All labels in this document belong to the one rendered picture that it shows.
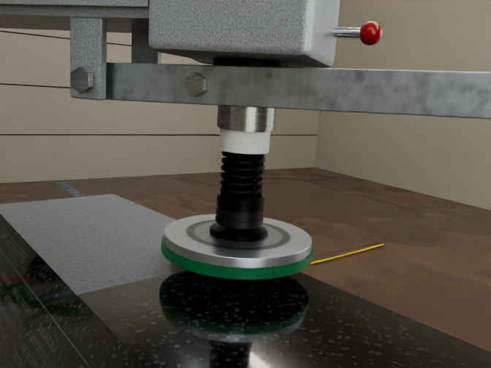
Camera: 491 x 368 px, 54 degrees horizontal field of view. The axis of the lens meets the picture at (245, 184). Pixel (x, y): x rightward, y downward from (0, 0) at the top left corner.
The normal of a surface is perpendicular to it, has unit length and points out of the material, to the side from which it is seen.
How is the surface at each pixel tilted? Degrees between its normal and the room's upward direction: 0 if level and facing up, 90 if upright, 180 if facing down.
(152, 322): 0
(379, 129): 90
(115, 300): 0
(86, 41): 90
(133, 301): 0
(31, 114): 90
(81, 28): 90
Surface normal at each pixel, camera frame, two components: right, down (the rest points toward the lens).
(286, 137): 0.58, 0.19
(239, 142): -0.20, 0.18
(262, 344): 0.07, -0.98
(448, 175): -0.81, 0.06
